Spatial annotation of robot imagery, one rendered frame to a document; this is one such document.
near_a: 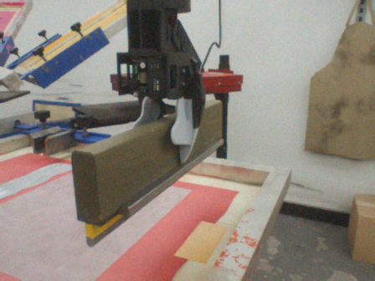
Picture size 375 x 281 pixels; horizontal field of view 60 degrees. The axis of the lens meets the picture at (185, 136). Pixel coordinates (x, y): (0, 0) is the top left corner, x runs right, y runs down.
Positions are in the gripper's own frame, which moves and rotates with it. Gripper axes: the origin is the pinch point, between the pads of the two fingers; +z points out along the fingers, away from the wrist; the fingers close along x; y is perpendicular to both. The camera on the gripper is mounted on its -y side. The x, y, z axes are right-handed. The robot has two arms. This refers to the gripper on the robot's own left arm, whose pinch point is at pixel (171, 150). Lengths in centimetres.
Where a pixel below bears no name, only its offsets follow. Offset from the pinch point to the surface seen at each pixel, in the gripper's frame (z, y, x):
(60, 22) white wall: -39, -200, -221
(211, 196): 13.9, -16.0, 0.3
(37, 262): 14.1, 13.4, -13.8
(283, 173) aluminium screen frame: 10.4, -25.7, 12.3
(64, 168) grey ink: 13.5, -14.4, -36.8
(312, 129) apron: 38, -195, 7
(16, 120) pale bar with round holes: 7, -28, -69
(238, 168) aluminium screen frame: 10.8, -25.6, 2.8
